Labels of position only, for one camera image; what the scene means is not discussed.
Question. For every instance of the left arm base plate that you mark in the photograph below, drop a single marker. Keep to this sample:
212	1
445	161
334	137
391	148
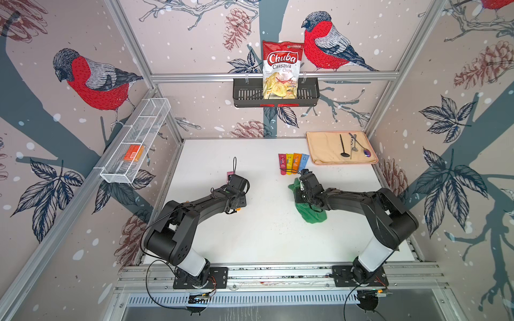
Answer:
214	277

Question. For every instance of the yellow toothpaste tube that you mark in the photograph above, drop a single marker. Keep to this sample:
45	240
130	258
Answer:
289	163

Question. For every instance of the black wire wall basket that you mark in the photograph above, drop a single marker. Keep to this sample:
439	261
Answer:
255	93

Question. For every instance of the blue toothpaste tube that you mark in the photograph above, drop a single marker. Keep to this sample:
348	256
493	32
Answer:
303	163

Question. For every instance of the beige folded cloth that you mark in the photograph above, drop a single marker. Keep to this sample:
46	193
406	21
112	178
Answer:
339	146

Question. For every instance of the black spoon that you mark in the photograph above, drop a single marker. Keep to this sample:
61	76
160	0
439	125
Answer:
344	154

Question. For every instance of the patterned handle utensil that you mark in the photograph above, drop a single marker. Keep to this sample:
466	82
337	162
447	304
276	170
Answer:
351	153

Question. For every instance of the magenta toothpaste tube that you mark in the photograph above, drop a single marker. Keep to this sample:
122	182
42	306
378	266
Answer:
229	174

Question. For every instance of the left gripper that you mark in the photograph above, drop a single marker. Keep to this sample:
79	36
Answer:
243	199

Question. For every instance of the green cleaning cloth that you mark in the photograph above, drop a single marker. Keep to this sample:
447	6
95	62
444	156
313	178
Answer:
310	213

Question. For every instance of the red pink toothpaste tube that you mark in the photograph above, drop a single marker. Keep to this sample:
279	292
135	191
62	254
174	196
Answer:
282	163

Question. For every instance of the orange packet in shelf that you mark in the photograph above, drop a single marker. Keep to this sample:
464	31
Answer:
134	153

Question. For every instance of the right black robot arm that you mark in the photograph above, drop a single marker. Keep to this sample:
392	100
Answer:
388	218

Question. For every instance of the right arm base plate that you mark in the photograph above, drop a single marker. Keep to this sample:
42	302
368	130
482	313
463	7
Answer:
347	276

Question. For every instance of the Chuba cassava chips bag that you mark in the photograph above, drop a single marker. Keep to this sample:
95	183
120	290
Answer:
281	69

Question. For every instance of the orange toothpaste tube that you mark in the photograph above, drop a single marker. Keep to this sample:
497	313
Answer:
297	158

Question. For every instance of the white wire wall shelf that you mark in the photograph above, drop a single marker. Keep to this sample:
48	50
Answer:
143	131

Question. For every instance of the iridescent purple spoon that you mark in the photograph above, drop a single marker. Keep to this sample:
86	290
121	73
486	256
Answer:
365	151

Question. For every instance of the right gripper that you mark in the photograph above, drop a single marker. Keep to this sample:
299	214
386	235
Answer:
296	193

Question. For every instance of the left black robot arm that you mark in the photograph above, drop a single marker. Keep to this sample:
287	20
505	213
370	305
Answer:
171	236

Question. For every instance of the pink tray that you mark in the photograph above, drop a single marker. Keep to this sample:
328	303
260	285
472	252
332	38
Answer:
341	147

